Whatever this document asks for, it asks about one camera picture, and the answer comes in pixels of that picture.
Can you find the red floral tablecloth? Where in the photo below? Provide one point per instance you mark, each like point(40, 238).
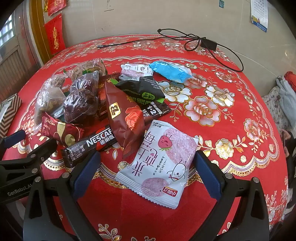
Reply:
point(185, 129)

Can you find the white and blue snack packet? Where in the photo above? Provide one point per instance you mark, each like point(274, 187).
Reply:
point(134, 69)

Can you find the wall calendar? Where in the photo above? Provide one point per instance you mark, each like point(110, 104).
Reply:
point(259, 14)

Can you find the black coffee stick packet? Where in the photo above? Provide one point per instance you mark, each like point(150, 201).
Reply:
point(92, 141)

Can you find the maroon rose print packet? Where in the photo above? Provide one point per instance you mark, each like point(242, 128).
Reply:
point(124, 120)

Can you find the clear date packet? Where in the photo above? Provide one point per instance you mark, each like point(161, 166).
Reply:
point(85, 81)
point(78, 106)

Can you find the clear green-edged nut packet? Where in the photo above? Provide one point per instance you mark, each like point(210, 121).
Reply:
point(90, 66)

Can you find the floral fabric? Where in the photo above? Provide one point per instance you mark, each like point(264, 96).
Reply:
point(272, 106)

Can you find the black green snack packet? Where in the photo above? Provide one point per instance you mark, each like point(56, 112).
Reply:
point(143, 89)

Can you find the small blue wall sticker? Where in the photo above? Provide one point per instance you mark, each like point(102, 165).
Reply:
point(221, 3)

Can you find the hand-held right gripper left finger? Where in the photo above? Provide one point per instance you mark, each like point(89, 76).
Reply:
point(86, 175)

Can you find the black power adapter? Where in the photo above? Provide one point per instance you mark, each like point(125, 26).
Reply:
point(209, 44)

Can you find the red cloth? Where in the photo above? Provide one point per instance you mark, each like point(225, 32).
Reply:
point(291, 76)

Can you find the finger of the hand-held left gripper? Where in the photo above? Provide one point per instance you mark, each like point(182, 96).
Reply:
point(34, 160)
point(11, 137)

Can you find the red gold wall poster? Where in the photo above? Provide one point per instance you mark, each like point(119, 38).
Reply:
point(53, 5)
point(55, 34)

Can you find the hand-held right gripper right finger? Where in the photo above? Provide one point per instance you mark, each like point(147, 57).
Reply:
point(208, 178)

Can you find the wooden door frame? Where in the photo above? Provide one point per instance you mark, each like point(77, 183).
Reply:
point(38, 32)

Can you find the grey garment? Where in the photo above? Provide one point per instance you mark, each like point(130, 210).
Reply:
point(286, 99)

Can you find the large white pink cracker packet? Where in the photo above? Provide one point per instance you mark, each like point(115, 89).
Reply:
point(161, 162)

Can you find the red gold chocolate packet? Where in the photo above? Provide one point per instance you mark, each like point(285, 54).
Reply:
point(60, 129)

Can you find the striped cardboard box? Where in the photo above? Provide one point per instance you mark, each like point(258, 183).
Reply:
point(9, 111)

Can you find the dark brown coffee stick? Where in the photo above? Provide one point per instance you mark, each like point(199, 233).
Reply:
point(157, 111)

